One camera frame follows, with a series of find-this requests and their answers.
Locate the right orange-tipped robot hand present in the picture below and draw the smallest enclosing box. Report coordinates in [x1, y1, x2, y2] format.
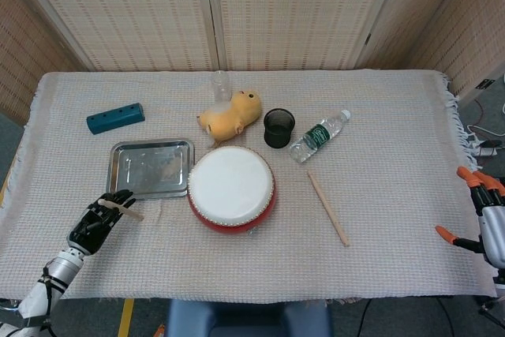
[435, 166, 505, 269]

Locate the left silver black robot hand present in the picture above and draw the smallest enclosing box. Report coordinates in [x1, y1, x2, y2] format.
[65, 189, 137, 256]

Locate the wooden drumstick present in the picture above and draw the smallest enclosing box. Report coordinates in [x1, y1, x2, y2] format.
[307, 170, 351, 248]
[99, 198, 145, 222]

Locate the stainless steel tray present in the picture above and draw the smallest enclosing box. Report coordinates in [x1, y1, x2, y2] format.
[105, 138, 196, 200]

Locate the white power strip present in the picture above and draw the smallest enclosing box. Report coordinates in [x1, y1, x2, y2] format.
[471, 143, 499, 158]

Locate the teal block with holes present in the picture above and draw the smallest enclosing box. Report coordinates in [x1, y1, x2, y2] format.
[86, 102, 146, 136]

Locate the beige woven tablecloth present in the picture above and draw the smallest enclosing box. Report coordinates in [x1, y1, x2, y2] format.
[0, 69, 498, 303]

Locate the red drum white head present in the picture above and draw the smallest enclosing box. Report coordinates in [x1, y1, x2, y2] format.
[186, 145, 279, 235]

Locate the yellow plush toy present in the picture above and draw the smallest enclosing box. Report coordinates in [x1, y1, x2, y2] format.
[196, 89, 263, 148]

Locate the blue padded seat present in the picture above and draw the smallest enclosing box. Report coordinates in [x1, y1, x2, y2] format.
[164, 298, 335, 337]

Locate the clear plastic cup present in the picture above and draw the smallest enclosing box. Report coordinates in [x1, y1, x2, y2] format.
[212, 70, 232, 104]

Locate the bamboo folding screen panel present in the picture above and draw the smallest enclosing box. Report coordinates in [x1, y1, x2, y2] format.
[11, 0, 220, 73]
[0, 0, 84, 125]
[357, 0, 474, 70]
[204, 0, 399, 72]
[433, 0, 505, 106]

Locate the clear water bottle green label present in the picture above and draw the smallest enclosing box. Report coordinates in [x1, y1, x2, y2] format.
[289, 109, 352, 164]

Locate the black mesh pen cup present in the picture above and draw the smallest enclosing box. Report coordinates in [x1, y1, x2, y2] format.
[263, 107, 296, 149]

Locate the black floor cable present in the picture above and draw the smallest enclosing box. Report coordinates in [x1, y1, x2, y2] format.
[357, 299, 374, 337]
[436, 297, 458, 337]

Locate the white floor cable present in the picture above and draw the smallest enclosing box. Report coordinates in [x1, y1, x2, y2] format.
[467, 102, 505, 140]

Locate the red floor cable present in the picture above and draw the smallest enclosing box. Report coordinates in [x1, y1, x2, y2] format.
[472, 96, 487, 127]

